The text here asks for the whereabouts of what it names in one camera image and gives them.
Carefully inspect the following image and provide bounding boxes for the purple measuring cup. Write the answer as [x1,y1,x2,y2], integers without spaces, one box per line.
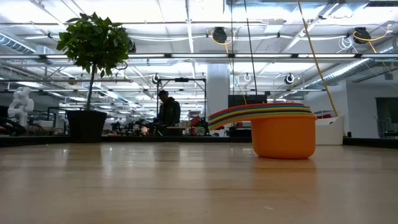
[207,109,313,127]

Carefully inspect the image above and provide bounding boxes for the yellow measuring cup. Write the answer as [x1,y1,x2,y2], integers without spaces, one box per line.
[207,106,312,125]

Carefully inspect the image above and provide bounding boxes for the red measuring cup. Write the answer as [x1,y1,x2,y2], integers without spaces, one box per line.
[207,102,307,121]

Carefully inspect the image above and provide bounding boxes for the orange measuring cup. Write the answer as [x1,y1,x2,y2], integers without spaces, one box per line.
[207,114,317,159]

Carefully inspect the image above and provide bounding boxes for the white plastic basket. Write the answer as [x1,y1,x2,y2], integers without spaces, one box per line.
[315,115,345,146]

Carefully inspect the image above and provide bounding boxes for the person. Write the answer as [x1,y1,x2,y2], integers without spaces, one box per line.
[157,90,182,127]

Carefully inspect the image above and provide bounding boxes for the black rectangular monitor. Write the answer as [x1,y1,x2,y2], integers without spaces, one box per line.
[228,95,268,106]

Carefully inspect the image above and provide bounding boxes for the black background robot arms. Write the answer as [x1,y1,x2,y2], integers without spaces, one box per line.
[133,118,162,136]

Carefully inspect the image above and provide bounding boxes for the green plant in black pot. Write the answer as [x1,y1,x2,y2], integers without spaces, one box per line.
[55,12,131,144]

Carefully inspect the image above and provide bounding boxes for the white humanoid robot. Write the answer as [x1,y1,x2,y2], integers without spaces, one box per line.
[7,86,35,127]

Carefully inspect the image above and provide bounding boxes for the thin black hanging cable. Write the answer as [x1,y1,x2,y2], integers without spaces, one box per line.
[230,0,234,96]

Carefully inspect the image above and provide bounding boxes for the yellow hanging cable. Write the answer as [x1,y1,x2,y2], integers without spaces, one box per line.
[297,0,340,118]

